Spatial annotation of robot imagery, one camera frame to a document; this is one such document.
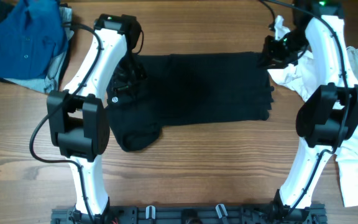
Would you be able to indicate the black t-shirt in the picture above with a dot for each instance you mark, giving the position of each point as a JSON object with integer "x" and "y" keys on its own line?
{"x": 183, "y": 89}

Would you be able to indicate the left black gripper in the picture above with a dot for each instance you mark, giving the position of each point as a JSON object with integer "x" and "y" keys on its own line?
{"x": 119, "y": 86}

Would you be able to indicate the light grey folded garment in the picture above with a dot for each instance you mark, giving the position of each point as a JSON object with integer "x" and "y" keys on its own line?
{"x": 57, "y": 65}

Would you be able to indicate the blue button shirt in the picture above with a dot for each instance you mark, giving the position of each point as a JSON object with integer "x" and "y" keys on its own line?
{"x": 30, "y": 37}

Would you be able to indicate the white t-shirt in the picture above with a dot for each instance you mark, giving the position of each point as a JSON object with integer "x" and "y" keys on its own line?
{"x": 301, "y": 78}

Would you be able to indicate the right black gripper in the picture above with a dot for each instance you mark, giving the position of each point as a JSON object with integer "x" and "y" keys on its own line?
{"x": 271, "y": 60}

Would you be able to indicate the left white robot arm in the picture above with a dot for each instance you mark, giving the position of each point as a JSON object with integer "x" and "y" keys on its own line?
{"x": 78, "y": 121}

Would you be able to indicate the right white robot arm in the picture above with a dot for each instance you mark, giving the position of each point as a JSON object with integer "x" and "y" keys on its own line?
{"x": 330, "y": 114}

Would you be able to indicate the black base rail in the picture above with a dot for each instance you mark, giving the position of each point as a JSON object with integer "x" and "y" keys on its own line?
{"x": 220, "y": 213}

